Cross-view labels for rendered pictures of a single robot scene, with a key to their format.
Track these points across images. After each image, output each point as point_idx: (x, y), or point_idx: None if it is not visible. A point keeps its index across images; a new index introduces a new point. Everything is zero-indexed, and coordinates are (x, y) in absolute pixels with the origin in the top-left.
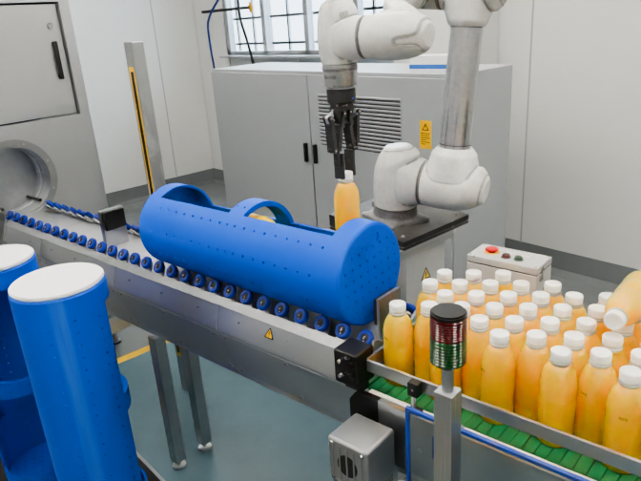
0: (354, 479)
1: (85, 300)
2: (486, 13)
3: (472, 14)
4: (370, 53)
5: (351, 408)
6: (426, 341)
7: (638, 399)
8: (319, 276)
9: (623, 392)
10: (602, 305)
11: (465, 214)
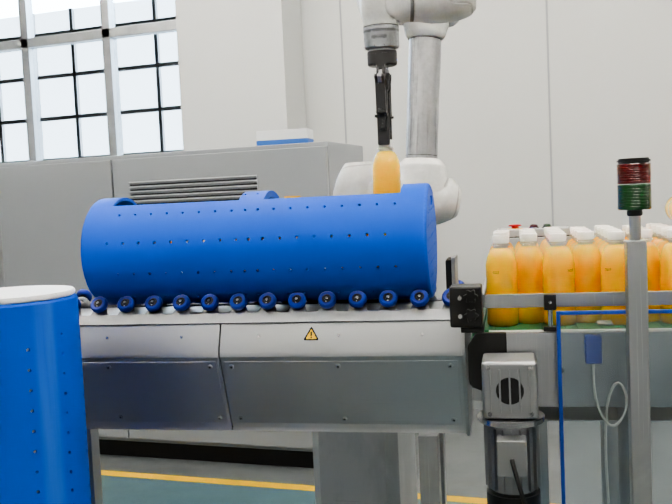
0: (520, 402)
1: (71, 307)
2: (447, 26)
3: (437, 24)
4: (424, 12)
5: (470, 358)
6: (535, 268)
7: None
8: (398, 231)
9: None
10: (660, 224)
11: None
